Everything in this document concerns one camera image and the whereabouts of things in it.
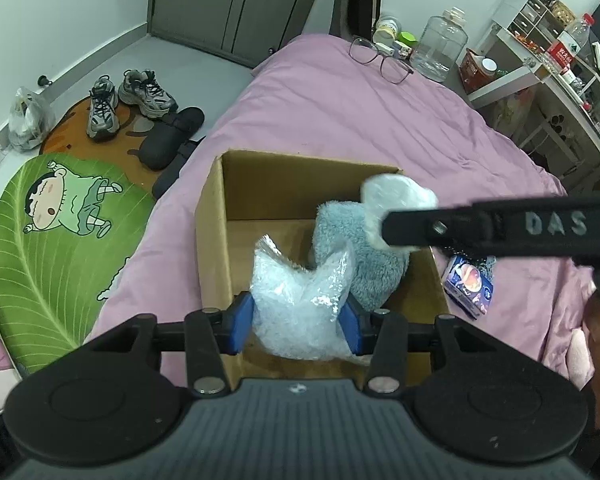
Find grey fluffy plush toy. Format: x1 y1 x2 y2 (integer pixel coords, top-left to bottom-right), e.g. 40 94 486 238
312 202 410 311

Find white bubble wrap bag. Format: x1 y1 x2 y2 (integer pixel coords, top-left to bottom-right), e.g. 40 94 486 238
250 235 370 365

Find blue tissue packet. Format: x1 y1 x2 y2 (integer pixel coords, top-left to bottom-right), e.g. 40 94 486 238
442 255 496 320

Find white soft item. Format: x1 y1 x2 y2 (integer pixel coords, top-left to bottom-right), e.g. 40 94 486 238
361 174 438 252

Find brown cardboard box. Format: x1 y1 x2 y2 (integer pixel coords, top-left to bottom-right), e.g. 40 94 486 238
195 150 449 387

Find white desk shelf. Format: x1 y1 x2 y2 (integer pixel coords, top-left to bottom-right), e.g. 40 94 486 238
468 0 600 152

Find red label water bottle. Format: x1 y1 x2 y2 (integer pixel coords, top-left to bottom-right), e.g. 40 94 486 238
543 13 595 74

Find green leaf cartoon rug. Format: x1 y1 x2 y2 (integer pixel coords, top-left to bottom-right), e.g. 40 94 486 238
0 154 155 373

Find red basket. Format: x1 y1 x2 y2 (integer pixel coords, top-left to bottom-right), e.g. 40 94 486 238
458 49 498 94

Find black slipper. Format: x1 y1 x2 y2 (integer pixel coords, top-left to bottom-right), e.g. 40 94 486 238
137 107 204 171

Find large clear plastic bottle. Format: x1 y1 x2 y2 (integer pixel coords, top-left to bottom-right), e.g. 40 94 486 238
411 6 468 82

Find pink bed sheet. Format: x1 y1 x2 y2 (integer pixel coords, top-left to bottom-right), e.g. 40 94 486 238
87 35 593 383

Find left grey sneaker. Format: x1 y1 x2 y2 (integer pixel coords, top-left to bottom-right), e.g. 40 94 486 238
86 75 120 142

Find grey sneaker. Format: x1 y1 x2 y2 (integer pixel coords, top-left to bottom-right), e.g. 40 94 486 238
118 70 178 119
86 75 120 142

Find green lid small jar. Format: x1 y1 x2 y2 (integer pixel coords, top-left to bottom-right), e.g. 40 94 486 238
393 30 417 60

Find right grey sneaker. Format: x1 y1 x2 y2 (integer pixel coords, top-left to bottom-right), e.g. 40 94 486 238
118 70 178 119

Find white jar with label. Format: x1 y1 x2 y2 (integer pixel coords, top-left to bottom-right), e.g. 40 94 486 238
373 15 401 47

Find grey plastic bag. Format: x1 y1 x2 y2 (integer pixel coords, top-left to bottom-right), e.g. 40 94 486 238
8 87 55 153

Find purple frame eyeglasses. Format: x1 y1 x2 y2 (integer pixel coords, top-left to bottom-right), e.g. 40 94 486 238
349 37 414 84

